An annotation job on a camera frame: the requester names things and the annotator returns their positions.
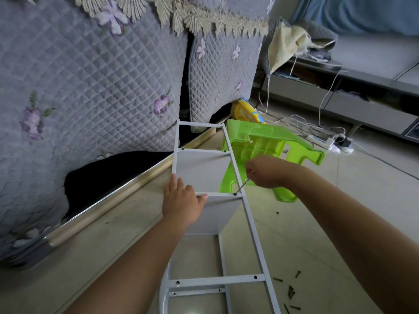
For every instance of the person's left hand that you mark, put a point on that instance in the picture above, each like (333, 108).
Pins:
(183, 206)

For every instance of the person's right hand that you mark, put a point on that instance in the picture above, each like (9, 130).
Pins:
(272, 172)

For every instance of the white wooden board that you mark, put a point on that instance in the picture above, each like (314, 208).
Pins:
(219, 212)
(200, 170)

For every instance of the white metal frame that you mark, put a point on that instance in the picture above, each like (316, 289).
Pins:
(222, 258)
(216, 280)

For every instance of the person's right forearm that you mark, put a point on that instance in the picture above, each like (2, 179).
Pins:
(360, 232)

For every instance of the person's left forearm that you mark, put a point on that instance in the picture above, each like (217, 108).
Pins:
(131, 278)

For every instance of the green plastic stool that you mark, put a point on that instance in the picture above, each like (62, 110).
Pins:
(262, 140)

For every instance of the long white power strip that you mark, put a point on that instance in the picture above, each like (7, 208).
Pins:
(322, 142)

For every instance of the yellow plastic basket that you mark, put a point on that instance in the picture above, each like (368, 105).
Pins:
(247, 111)

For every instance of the white power strip with plugs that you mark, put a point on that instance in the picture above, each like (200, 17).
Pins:
(345, 145)

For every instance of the grey marble TV cabinet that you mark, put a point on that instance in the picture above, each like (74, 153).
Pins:
(366, 101)

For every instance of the pile of black screws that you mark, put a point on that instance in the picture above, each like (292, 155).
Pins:
(290, 292)

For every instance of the pile of pale cloth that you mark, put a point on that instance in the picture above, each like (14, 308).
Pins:
(291, 42)

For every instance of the grey textured furniture cover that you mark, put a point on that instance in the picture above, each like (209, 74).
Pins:
(78, 108)

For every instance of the blue cloth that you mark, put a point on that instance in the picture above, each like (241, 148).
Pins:
(366, 13)

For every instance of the chrome metal base rail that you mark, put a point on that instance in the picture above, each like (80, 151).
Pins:
(111, 202)

